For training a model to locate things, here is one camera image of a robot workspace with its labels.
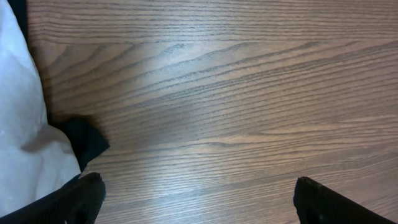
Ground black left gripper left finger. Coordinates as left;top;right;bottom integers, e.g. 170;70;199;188
1;172;106;224

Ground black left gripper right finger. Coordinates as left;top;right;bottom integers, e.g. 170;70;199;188
293;177;395;224

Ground black folded garment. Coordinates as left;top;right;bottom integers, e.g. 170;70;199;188
7;0;111;200

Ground beige folded shorts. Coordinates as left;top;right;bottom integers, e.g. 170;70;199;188
0;0;82;209

